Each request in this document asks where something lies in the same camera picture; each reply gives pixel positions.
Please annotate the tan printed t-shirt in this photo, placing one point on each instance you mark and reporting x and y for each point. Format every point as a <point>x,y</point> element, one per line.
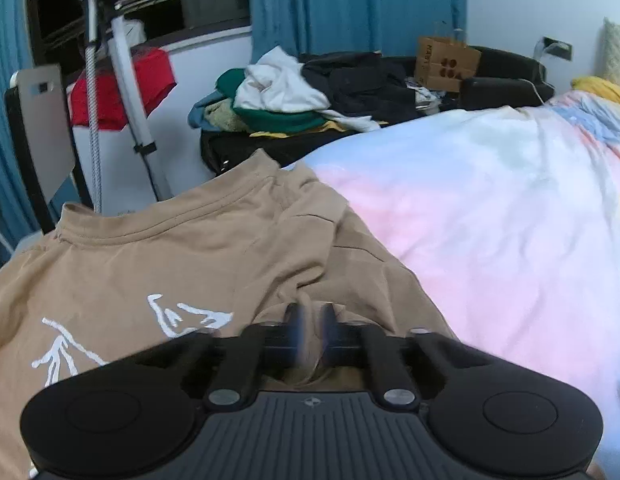
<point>189,260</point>

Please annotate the blue curtain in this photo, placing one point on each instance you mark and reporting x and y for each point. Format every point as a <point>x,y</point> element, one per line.
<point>7,35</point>
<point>340,5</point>

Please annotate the black sofa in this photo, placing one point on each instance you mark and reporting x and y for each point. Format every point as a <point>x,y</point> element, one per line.
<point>500,90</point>

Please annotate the pastel tie-dye blanket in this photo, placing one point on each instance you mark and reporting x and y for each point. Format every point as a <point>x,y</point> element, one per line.
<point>490,210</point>

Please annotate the blue-grey garment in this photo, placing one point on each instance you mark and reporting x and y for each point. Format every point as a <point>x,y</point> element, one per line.
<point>197,110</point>

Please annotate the brown cardboard box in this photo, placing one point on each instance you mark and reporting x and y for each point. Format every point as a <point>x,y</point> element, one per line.
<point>445,60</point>

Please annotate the yellow blanket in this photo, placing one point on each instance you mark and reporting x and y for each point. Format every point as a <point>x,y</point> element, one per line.
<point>602,87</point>

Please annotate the patterned white garment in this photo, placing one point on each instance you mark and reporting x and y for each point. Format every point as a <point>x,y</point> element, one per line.
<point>425,95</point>

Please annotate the garment steamer stand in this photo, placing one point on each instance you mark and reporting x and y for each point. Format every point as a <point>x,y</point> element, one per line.
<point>129,85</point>

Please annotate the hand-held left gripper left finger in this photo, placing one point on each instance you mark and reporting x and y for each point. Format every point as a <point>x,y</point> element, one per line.
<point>296,332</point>

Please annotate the grey-backed black chair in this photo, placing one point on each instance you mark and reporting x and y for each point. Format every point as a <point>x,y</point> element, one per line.
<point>39,120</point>

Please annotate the yellow-green towel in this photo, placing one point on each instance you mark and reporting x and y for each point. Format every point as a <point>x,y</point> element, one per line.
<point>224,115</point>

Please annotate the red hanging garment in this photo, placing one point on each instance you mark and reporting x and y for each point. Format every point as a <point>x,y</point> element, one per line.
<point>155,75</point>

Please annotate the white hanging garment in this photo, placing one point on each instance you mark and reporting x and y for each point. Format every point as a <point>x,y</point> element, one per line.
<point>135,32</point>

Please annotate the wall power socket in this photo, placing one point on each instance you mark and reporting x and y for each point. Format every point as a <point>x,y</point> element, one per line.
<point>560,50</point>

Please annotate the black jacket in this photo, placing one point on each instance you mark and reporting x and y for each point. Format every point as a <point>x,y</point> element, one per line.
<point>360,85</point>

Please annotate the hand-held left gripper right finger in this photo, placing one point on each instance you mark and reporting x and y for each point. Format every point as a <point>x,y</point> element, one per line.
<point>329,332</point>

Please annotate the green garment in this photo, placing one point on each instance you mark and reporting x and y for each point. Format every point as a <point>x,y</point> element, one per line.
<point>280,121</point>

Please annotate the light green pillow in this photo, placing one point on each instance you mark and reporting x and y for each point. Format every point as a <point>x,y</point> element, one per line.
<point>619,50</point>

